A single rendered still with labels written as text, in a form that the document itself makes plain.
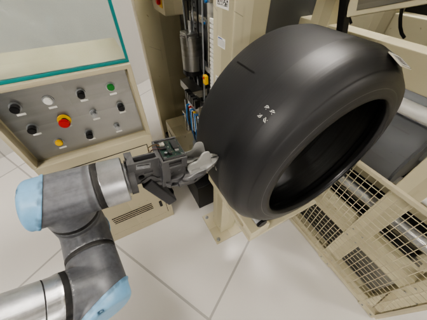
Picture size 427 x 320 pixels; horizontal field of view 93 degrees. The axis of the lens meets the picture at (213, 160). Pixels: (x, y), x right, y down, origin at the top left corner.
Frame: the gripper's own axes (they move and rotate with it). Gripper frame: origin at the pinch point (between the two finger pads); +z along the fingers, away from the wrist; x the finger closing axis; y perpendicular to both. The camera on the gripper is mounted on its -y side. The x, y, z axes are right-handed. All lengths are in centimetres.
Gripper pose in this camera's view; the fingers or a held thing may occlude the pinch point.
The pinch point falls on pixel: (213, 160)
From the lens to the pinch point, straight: 50.4
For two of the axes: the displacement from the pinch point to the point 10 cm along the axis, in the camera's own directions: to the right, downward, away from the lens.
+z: 8.8, -2.6, 4.1
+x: -4.7, -6.4, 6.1
